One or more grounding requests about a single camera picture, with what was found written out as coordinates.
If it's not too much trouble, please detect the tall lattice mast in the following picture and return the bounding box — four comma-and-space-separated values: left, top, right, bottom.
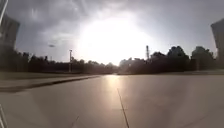
145, 45, 150, 61

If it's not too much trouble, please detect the pole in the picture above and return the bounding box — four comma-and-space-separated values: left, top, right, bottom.
68, 49, 73, 73

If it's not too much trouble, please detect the grey paved plaza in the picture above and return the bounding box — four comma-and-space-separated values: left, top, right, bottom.
0, 73, 224, 128

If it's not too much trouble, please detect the row of dark trees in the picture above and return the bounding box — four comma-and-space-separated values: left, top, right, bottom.
0, 45, 218, 75

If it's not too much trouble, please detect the dark kerb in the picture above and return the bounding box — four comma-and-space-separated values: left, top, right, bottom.
0, 75, 101, 94

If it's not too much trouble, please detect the grey pavement strip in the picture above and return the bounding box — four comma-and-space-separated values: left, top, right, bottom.
0, 75, 94, 90

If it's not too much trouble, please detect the pale multi-storey building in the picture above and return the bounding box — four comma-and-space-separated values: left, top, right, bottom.
0, 14, 21, 52

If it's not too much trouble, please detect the large building with window grid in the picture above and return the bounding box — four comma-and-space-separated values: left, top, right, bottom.
210, 18, 224, 62

